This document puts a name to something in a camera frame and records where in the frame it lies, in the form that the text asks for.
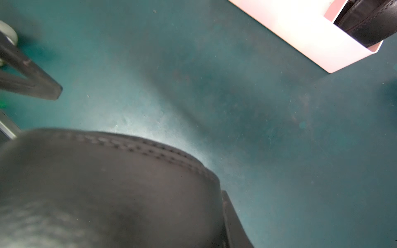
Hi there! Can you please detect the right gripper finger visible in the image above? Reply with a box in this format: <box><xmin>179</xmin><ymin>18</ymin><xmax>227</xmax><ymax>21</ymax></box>
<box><xmin>221</xmin><ymin>191</ymin><xmax>254</xmax><ymax>248</ymax></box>

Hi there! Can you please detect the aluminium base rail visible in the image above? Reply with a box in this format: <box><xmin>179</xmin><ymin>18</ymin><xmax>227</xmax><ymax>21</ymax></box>
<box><xmin>0</xmin><ymin>110</ymin><xmax>21</xmax><ymax>145</ymax></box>

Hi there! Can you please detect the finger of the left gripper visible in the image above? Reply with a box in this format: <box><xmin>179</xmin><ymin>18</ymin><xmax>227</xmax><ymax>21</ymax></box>
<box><xmin>1</xmin><ymin>33</ymin><xmax>63</xmax><ymax>100</ymax></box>

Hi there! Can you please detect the grey ribbed ceramic mug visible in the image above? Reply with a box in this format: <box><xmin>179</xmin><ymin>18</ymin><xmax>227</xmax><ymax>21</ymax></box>
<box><xmin>1</xmin><ymin>21</ymin><xmax>18</xmax><ymax>67</ymax></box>

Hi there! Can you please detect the pink compartment storage box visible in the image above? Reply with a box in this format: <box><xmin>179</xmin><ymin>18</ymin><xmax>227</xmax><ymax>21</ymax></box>
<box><xmin>231</xmin><ymin>0</ymin><xmax>383</xmax><ymax>73</ymax></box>

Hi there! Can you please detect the dark green table mat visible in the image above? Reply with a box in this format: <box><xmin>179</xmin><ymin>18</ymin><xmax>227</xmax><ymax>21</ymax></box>
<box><xmin>1</xmin><ymin>1</ymin><xmax>397</xmax><ymax>248</ymax></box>

